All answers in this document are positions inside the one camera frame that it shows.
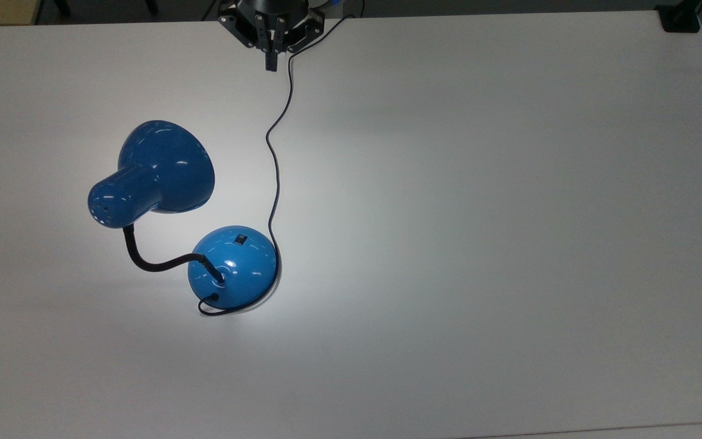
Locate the blue gooseneck desk lamp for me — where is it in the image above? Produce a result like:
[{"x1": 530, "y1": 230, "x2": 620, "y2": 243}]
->
[{"x1": 87, "y1": 120, "x2": 278, "y2": 307}]

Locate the black table clamp mount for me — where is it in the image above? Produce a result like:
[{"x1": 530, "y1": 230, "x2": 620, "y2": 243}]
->
[{"x1": 655, "y1": 0, "x2": 702, "y2": 34}]

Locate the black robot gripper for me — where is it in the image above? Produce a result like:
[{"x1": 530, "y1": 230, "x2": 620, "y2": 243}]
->
[{"x1": 217, "y1": 9, "x2": 326, "y2": 72}]

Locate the black lamp power cable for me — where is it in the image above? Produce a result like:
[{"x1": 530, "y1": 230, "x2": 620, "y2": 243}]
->
[{"x1": 197, "y1": 12, "x2": 352, "y2": 316}]

